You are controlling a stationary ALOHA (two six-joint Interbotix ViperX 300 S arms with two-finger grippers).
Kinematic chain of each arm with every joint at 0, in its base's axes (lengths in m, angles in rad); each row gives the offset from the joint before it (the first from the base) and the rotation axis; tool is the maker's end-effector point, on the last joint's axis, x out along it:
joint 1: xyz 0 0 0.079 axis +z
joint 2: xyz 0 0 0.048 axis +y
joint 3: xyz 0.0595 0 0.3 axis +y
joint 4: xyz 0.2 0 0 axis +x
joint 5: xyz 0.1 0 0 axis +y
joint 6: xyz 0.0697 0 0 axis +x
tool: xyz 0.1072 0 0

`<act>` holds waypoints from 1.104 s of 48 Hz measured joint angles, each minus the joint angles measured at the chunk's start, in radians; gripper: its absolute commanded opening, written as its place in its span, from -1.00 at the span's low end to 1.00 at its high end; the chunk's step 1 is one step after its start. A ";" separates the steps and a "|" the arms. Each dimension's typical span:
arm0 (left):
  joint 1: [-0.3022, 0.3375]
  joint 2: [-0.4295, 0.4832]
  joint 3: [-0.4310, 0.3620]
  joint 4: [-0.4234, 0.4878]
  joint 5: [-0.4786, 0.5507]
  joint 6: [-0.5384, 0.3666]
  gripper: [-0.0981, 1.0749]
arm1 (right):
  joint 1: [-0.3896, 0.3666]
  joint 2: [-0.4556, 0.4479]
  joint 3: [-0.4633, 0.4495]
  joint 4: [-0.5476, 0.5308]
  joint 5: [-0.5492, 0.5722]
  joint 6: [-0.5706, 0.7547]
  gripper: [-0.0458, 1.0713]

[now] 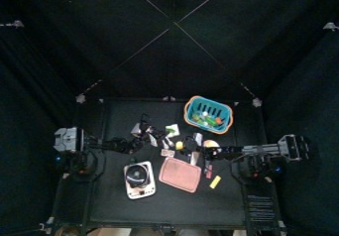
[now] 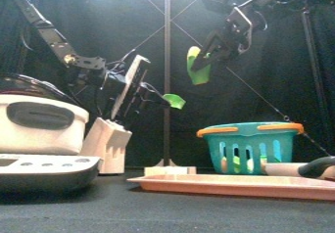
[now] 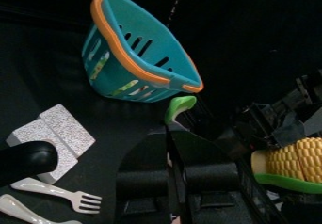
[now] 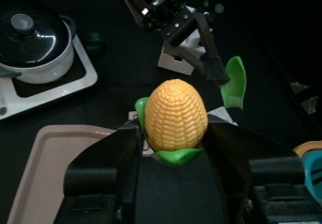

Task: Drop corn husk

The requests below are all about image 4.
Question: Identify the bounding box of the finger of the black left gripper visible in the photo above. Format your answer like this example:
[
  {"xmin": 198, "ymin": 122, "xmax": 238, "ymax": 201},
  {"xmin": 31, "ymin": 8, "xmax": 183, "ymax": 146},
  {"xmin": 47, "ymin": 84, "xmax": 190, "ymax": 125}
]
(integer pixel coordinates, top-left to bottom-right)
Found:
[
  {"xmin": 162, "ymin": 40, "xmax": 207, "ymax": 72},
  {"xmin": 167, "ymin": 11, "xmax": 231, "ymax": 87}
]

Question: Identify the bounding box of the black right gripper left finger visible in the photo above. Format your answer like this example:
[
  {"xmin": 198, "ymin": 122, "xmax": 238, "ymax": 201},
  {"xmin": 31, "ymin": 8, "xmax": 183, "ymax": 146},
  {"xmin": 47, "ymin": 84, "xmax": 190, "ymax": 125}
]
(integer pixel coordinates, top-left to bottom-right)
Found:
[{"xmin": 64, "ymin": 119, "xmax": 146, "ymax": 224}]

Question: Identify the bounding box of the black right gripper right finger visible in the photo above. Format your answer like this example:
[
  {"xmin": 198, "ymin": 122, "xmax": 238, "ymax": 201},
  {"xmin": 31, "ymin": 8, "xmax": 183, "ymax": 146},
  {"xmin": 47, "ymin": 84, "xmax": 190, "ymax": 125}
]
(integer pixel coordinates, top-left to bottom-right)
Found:
[{"xmin": 203, "ymin": 114, "xmax": 305, "ymax": 224}]

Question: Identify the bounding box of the yellow toy corn cob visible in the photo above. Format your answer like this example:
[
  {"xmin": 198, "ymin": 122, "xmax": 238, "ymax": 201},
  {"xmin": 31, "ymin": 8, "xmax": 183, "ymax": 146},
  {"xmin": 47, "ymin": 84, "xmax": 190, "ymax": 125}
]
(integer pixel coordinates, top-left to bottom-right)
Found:
[{"xmin": 143, "ymin": 78, "xmax": 210, "ymax": 152}]

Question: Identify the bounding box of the orange plastic bowl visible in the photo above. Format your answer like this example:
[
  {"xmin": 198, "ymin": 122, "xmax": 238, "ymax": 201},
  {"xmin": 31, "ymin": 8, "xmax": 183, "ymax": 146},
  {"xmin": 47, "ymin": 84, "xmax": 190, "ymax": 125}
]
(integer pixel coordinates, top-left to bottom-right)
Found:
[{"xmin": 291, "ymin": 140, "xmax": 322, "ymax": 157}]

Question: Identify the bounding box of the pink plastic tray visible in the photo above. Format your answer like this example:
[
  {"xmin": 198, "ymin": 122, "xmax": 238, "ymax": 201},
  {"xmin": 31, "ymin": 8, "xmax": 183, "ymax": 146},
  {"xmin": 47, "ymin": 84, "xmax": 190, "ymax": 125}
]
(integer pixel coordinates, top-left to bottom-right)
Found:
[{"xmin": 5, "ymin": 123, "xmax": 118, "ymax": 224}]

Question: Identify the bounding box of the dark green toy piece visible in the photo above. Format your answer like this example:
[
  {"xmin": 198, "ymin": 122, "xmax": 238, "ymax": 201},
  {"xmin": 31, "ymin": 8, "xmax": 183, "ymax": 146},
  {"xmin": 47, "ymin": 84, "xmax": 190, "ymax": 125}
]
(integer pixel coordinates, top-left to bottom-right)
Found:
[{"xmin": 84, "ymin": 32, "xmax": 107, "ymax": 58}]

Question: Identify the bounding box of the teal plastic cup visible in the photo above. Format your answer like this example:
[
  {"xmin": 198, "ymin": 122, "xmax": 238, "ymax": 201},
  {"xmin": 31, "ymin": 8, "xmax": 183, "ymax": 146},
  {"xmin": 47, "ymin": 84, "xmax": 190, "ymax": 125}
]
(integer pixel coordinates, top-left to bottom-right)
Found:
[{"xmin": 301, "ymin": 149, "xmax": 322, "ymax": 205}]

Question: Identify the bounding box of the black pot lid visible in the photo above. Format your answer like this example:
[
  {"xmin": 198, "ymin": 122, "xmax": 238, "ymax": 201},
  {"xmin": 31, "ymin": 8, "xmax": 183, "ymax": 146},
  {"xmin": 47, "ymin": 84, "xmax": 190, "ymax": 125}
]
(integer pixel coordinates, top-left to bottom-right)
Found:
[{"xmin": 0, "ymin": 2, "xmax": 72, "ymax": 69}]

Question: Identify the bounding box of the white toy pot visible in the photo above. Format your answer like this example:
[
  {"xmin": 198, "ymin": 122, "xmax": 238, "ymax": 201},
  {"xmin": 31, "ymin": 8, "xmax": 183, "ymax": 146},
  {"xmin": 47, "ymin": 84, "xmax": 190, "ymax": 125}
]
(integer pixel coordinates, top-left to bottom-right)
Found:
[{"xmin": 0, "ymin": 13, "xmax": 78, "ymax": 85}]

